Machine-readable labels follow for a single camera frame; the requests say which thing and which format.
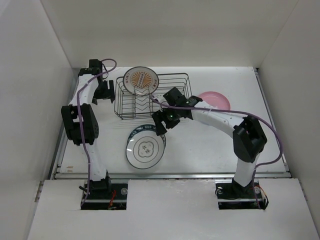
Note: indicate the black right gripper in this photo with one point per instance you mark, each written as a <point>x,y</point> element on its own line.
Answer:
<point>160,128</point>

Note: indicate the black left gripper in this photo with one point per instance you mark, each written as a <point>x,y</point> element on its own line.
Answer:
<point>107,94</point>

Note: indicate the white plate green patterned rim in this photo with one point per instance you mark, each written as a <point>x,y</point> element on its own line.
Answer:
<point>140,130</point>

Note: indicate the grey rimmed plate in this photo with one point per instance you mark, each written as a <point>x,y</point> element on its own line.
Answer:
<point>144,150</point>

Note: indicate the dark wire dish rack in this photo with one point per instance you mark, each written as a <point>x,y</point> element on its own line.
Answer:
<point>171,85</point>

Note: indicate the white plate orange sunburst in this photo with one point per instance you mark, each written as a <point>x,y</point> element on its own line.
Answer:
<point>141,81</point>

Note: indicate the pink plastic plate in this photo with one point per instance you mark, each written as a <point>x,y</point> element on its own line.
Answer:
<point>216,100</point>

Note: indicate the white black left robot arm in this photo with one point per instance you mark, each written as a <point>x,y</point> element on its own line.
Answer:
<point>81,125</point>

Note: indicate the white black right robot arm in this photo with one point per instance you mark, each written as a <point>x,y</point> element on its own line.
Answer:
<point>246,132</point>

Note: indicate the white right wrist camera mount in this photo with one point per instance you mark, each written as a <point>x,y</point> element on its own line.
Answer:
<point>160,100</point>

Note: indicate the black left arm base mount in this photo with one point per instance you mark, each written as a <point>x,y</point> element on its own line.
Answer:
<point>114,198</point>

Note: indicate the aluminium front rail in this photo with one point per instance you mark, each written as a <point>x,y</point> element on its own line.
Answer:
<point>276,175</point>

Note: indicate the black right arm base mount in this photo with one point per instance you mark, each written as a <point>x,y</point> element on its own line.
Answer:
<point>231,196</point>

